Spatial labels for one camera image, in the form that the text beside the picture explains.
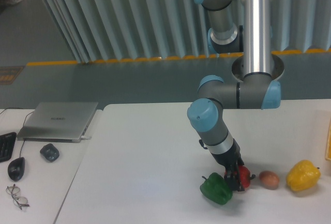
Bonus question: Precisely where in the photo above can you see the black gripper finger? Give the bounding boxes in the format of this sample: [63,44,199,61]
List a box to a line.
[224,170,239,191]
[232,164,245,192]

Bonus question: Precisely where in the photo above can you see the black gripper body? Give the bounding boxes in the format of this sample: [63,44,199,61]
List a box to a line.
[211,139,245,173]

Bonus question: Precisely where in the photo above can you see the red bell pepper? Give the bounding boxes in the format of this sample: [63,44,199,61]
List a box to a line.
[238,166,255,189]

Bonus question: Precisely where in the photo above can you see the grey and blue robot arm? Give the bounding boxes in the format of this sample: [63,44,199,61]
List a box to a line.
[187,0,281,191]

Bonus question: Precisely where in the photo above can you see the green bell pepper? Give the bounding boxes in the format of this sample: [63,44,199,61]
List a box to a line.
[200,172,233,205]

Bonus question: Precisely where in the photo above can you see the brown egg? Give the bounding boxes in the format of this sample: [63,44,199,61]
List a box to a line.
[259,171,280,190]

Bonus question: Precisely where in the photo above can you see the yellow bell pepper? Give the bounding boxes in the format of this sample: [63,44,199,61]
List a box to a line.
[286,160,321,192]

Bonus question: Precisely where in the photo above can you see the silver closed laptop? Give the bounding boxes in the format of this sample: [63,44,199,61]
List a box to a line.
[17,102,98,143]

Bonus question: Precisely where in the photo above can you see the dark grey small case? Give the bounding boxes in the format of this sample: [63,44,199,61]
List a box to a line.
[40,143,59,162]

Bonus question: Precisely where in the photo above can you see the white folding partition screen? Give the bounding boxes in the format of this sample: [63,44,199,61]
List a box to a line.
[43,0,330,63]

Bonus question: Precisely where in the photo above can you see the black computer mouse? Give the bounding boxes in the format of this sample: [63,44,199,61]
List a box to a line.
[7,157,25,182]

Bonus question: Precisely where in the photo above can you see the black keyboard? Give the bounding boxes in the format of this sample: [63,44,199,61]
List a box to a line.
[0,132,17,162]

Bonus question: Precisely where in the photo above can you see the black mouse cable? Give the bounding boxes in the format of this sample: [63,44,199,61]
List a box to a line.
[0,107,36,159]

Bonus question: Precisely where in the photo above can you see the thin frame eyeglasses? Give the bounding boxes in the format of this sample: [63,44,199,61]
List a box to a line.
[6,184,30,210]

